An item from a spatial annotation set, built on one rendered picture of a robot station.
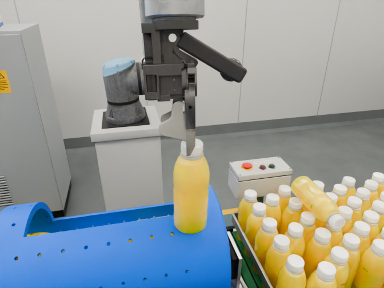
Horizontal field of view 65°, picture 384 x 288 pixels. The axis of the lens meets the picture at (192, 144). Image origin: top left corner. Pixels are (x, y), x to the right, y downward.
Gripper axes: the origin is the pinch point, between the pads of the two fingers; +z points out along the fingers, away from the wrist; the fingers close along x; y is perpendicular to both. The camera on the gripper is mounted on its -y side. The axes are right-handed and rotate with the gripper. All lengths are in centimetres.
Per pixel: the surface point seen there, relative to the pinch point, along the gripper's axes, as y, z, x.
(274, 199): -25.7, 29.5, -30.9
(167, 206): 6.8, 27.6, -26.2
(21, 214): 35.9, 16.6, -6.3
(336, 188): -48, 29, -35
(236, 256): -11.2, 35.5, -13.2
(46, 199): 109, 97, -161
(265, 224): -20.2, 30.8, -20.0
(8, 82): 112, 6, -147
